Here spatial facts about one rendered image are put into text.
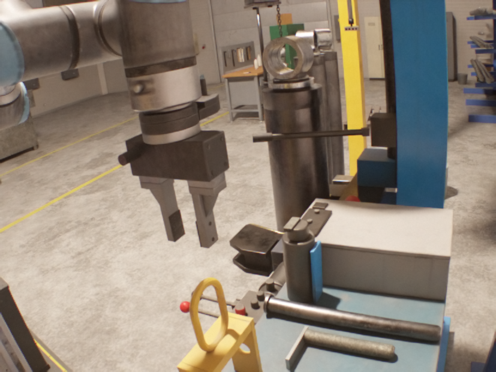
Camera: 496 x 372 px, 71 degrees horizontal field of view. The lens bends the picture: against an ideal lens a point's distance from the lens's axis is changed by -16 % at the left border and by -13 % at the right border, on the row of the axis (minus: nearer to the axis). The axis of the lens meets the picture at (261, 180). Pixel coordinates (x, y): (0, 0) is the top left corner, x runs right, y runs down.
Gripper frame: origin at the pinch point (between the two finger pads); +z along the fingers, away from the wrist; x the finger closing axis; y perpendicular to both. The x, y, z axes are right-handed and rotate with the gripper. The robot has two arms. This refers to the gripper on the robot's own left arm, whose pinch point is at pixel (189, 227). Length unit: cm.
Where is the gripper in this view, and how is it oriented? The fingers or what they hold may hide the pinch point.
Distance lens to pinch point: 56.2
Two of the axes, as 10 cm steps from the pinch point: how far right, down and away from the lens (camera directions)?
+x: 8.9, 0.7, -4.4
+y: -4.3, 3.7, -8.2
